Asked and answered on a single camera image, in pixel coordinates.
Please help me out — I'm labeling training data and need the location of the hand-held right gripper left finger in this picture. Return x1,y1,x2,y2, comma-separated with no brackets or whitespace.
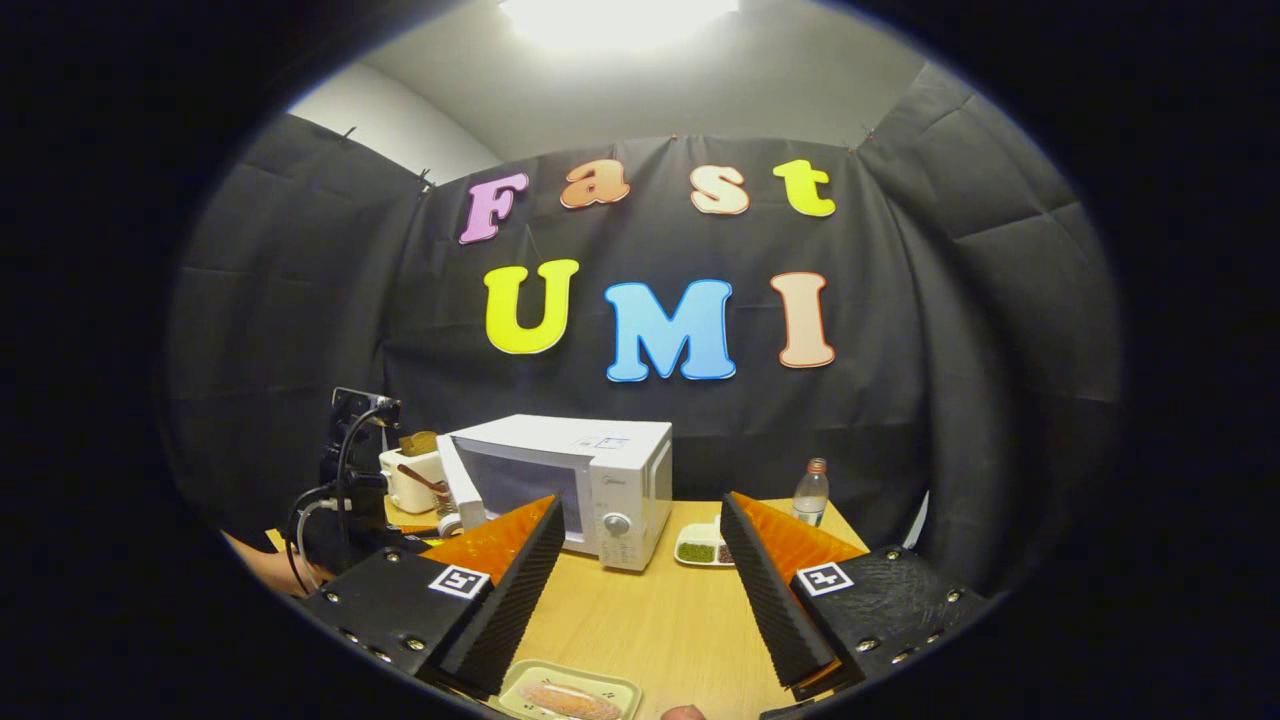
296,494,567,701

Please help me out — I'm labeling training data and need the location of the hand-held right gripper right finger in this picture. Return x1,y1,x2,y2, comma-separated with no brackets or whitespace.
719,491,993,703

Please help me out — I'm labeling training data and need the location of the pale rectangular food plate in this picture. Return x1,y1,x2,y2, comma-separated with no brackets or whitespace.
497,658,643,720

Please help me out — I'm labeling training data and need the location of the orange breaded food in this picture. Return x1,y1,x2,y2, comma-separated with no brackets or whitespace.
520,682,623,720

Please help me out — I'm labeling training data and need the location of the white microwave oven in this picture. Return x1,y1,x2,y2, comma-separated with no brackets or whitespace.
436,414,674,573

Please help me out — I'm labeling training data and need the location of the white toaster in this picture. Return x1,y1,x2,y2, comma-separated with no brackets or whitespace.
379,447,448,515

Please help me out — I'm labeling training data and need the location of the white divided dish of beans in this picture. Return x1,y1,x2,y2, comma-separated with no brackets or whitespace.
674,522,736,569

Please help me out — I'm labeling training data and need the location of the clear plastic water bottle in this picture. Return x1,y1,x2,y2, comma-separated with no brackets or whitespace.
792,458,830,528

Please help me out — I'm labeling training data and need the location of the ceiling light panel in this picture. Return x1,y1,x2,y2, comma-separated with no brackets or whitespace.
500,0,741,51

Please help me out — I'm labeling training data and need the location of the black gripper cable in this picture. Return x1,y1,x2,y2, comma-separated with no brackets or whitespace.
285,400,401,597

